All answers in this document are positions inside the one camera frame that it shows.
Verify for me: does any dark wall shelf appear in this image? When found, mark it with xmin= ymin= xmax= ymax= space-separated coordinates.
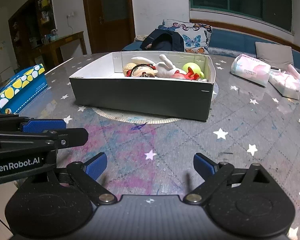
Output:
xmin=8 ymin=0 xmax=56 ymax=69

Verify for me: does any white refrigerator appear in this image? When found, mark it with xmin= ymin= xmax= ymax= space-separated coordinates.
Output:
xmin=0 ymin=41 xmax=14 ymax=81

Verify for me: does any peanut shaped toy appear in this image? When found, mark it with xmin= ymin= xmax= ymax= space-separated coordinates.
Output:
xmin=122 ymin=62 xmax=136 ymax=76

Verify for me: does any red round toy figure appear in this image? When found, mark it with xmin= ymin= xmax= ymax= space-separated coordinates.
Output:
xmin=171 ymin=67 xmax=200 ymax=80

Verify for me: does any opened pink tissue pack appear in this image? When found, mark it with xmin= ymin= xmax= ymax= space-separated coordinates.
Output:
xmin=269 ymin=64 xmax=300 ymax=100

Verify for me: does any dark blue backpack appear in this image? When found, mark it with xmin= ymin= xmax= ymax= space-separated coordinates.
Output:
xmin=140 ymin=29 xmax=185 ymax=52

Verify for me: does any grey cardboard box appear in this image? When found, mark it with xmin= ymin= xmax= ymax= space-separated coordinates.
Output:
xmin=69 ymin=51 xmax=216 ymax=121

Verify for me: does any white plush rabbit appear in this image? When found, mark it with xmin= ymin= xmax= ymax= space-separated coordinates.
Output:
xmin=131 ymin=54 xmax=186 ymax=78

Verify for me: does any blue yellow tissue box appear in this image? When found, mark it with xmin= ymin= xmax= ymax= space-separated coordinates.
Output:
xmin=0 ymin=64 xmax=47 ymax=114

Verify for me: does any wooden side table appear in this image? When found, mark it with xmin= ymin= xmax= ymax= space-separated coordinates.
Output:
xmin=39 ymin=31 xmax=87 ymax=67

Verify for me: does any grey cushion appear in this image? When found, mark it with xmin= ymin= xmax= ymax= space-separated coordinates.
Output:
xmin=255 ymin=42 xmax=294 ymax=70

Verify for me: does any butterfly print pillow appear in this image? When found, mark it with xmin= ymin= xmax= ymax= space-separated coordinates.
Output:
xmin=158 ymin=19 xmax=212 ymax=54

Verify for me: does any brown wooden door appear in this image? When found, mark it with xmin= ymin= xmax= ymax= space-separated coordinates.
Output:
xmin=83 ymin=0 xmax=135 ymax=54

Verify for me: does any boy figurine red outfit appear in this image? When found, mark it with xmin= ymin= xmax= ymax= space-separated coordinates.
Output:
xmin=126 ymin=64 xmax=158 ymax=77

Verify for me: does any pink white tissue pack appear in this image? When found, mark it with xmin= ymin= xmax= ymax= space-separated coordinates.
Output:
xmin=231 ymin=54 xmax=271 ymax=87

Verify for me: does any green alien ball toy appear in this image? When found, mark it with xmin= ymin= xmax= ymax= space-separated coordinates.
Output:
xmin=182 ymin=62 xmax=205 ymax=79

